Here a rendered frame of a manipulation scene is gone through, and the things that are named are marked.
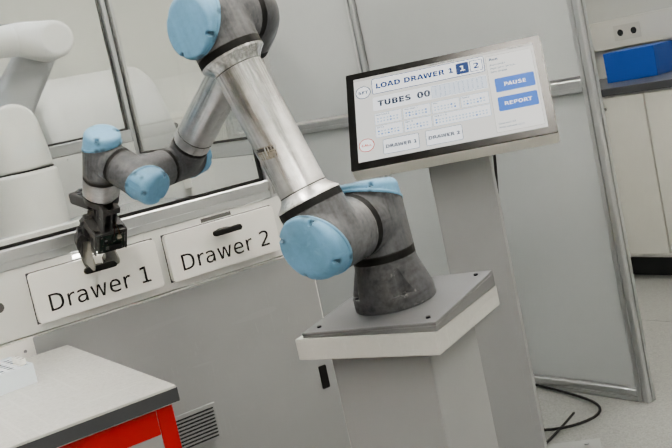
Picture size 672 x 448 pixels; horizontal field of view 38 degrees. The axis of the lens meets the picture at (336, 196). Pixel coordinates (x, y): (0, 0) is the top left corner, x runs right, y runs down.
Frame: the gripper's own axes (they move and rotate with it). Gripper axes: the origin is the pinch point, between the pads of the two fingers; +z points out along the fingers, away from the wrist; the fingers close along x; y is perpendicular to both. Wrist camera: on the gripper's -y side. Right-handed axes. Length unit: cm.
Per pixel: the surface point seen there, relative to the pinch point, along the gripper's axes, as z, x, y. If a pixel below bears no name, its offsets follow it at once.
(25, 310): 6.8, -16.4, 0.8
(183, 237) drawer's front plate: 0.9, 21.6, -1.2
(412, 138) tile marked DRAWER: -14, 83, 3
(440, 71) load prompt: -25, 98, -8
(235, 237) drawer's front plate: 3.7, 34.5, 0.7
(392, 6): 6, 154, -94
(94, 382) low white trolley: -9.1, -17.5, 39.5
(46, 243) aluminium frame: -3.7, -8.8, -6.3
